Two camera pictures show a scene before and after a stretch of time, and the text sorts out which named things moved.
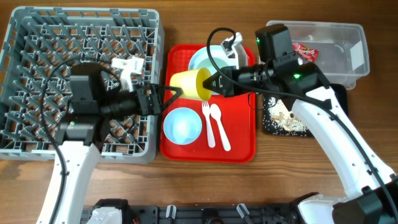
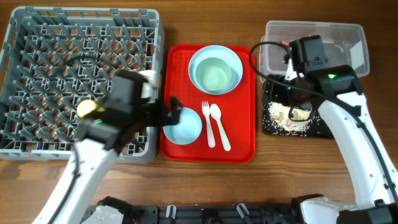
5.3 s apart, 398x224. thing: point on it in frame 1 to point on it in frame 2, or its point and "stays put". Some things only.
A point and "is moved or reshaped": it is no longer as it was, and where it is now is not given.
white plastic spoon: [216, 112] stays put
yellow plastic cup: [191, 83] is moved or reshaped
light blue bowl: [182, 126] stays put
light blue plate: [200, 59] stays put
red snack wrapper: [312, 55] is moved or reshaped
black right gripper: [223, 90] to [274, 90]
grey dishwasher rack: [40, 47] stays put
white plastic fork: [206, 110] stays put
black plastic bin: [278, 120] stays put
